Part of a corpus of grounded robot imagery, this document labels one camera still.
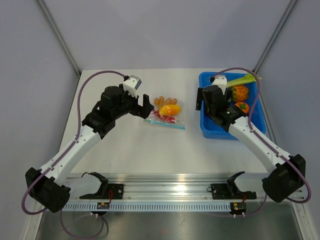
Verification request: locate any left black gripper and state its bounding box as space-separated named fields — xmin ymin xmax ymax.
xmin=112 ymin=84 xmax=153 ymax=120

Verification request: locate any left circuit board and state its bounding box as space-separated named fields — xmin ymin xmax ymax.
xmin=96 ymin=202 xmax=110 ymax=210

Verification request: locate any orange persimmon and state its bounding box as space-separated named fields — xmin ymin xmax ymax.
xmin=235 ymin=101 xmax=250 ymax=115

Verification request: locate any right aluminium frame post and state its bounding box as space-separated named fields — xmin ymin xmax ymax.
xmin=252 ymin=0 xmax=299 ymax=74

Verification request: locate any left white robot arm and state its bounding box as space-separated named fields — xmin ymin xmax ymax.
xmin=25 ymin=76 xmax=154 ymax=213

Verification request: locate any white slotted cable duct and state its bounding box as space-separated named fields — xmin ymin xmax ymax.
xmin=63 ymin=201 xmax=231 ymax=212

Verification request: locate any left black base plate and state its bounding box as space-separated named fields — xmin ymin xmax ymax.
xmin=79 ymin=183 xmax=124 ymax=200

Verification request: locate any right circuit board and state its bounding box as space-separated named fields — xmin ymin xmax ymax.
xmin=230 ymin=201 xmax=247 ymax=215

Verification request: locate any circuit board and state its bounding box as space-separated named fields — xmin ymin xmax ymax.
xmin=230 ymin=201 xmax=247 ymax=215
xmin=96 ymin=202 xmax=110 ymax=210

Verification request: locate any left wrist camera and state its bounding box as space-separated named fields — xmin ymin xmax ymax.
xmin=123 ymin=75 xmax=142 ymax=98

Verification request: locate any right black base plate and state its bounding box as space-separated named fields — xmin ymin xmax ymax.
xmin=206 ymin=183 xmax=257 ymax=200

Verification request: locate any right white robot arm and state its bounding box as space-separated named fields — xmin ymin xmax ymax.
xmin=195 ymin=85 xmax=311 ymax=203

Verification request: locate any green celery stalk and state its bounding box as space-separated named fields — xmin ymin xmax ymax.
xmin=224 ymin=73 xmax=256 ymax=88

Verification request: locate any yellow mango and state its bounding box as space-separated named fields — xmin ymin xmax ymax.
xmin=158 ymin=104 xmax=181 ymax=116

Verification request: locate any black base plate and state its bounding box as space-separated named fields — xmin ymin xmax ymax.
xmin=206 ymin=183 xmax=257 ymax=200
xmin=79 ymin=183 xmax=124 ymax=200

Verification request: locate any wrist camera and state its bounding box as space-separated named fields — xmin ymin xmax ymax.
xmin=210 ymin=74 xmax=228 ymax=94
xmin=123 ymin=75 xmax=142 ymax=98

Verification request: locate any left aluminium frame post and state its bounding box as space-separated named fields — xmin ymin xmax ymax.
xmin=35 ymin=0 xmax=82 ymax=78

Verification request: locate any clear zip top bag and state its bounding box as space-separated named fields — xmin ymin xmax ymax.
xmin=144 ymin=95 xmax=185 ymax=130

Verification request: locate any blue plastic tray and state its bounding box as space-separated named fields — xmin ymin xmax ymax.
xmin=198 ymin=71 xmax=266 ymax=140

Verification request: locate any aluminium frame post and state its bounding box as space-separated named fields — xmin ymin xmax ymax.
xmin=35 ymin=0 xmax=82 ymax=78
xmin=252 ymin=0 xmax=299 ymax=74

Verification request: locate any aluminium mounting rail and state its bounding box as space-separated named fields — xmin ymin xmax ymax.
xmin=33 ymin=173 xmax=305 ymax=203

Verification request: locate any orange toy pineapple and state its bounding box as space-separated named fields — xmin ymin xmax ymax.
xmin=230 ymin=84 xmax=249 ymax=103

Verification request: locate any red chili pepper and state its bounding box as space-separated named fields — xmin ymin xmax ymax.
xmin=153 ymin=110 xmax=176 ymax=124

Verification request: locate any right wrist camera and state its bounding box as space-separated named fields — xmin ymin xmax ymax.
xmin=210 ymin=74 xmax=228 ymax=94

